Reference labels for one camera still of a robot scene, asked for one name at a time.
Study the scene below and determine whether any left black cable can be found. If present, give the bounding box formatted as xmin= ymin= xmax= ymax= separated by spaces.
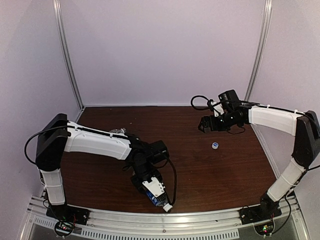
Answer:
xmin=23 ymin=124 xmax=178 ymax=204

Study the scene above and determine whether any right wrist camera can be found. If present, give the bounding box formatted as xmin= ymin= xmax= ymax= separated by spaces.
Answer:
xmin=207 ymin=99 xmax=225 ymax=117

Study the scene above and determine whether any left aluminium frame post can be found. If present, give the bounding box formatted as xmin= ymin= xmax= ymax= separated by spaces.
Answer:
xmin=52 ymin=0 xmax=85 ymax=111

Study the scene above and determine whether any white cap of clear bottle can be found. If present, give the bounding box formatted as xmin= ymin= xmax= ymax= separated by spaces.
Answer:
xmin=211 ymin=142 xmax=219 ymax=150

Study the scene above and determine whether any aluminium frame post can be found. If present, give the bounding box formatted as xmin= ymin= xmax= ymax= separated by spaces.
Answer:
xmin=244 ymin=0 xmax=273 ymax=101
xmin=52 ymin=0 xmax=85 ymax=111

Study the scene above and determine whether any black cable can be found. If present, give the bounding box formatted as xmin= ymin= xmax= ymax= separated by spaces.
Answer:
xmin=190 ymin=94 xmax=246 ymax=135
xmin=23 ymin=124 xmax=178 ymax=204

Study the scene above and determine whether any right black cable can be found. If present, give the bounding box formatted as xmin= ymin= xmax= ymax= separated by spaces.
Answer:
xmin=190 ymin=94 xmax=246 ymax=135

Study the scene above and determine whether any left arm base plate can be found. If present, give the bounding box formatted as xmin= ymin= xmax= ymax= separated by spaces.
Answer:
xmin=46 ymin=204 xmax=90 ymax=225

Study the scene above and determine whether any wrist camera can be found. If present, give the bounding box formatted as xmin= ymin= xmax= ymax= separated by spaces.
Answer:
xmin=207 ymin=99 xmax=225 ymax=117
xmin=142 ymin=176 xmax=165 ymax=198

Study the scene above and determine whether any right circuit board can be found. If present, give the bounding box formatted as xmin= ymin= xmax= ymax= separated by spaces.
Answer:
xmin=253 ymin=220 xmax=275 ymax=237

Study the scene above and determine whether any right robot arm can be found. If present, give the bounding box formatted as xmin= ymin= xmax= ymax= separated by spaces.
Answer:
xmin=198 ymin=89 xmax=320 ymax=221

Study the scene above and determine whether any circuit board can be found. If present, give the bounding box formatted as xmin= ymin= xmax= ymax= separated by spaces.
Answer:
xmin=53 ymin=221 xmax=75 ymax=238
xmin=253 ymin=220 xmax=275 ymax=237

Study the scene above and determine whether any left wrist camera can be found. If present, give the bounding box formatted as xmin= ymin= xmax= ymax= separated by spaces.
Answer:
xmin=142 ymin=176 xmax=165 ymax=198

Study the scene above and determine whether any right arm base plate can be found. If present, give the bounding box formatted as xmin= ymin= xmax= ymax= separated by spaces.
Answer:
xmin=238 ymin=205 xmax=282 ymax=225

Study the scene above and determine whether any blue labelled plastic bottle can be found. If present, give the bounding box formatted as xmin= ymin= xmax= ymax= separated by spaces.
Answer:
xmin=145 ymin=190 xmax=169 ymax=207

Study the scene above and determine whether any left circuit board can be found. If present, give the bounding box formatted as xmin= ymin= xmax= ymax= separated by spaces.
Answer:
xmin=53 ymin=221 xmax=75 ymax=238

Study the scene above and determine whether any front aluminium rail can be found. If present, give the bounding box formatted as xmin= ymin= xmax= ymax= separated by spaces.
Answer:
xmin=21 ymin=194 xmax=307 ymax=240

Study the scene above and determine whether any right aluminium frame post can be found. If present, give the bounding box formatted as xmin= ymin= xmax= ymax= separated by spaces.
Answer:
xmin=244 ymin=0 xmax=273 ymax=101

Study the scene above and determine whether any clear unlabelled plastic bottle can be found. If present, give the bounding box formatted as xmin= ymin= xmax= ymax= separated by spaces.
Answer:
xmin=109 ymin=128 xmax=127 ymax=134

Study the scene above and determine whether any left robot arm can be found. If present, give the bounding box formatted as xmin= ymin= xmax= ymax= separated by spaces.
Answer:
xmin=27 ymin=113 xmax=173 ymax=212

